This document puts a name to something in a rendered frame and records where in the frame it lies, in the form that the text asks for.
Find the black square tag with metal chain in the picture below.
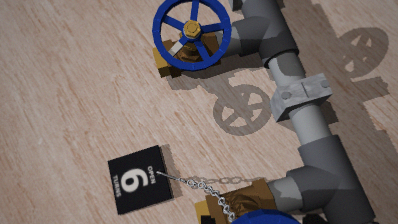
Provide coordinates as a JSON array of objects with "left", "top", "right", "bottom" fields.
[{"left": 108, "top": 145, "right": 236, "bottom": 222}]

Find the grey pipe manifold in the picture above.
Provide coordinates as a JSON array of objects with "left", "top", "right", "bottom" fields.
[{"left": 152, "top": 0, "right": 379, "bottom": 224}]

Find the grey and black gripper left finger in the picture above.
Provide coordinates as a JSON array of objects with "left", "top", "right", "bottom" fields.
[{"left": 201, "top": 215, "right": 216, "bottom": 224}]

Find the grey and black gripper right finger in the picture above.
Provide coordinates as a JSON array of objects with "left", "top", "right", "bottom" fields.
[{"left": 302, "top": 214, "right": 330, "bottom": 224}]

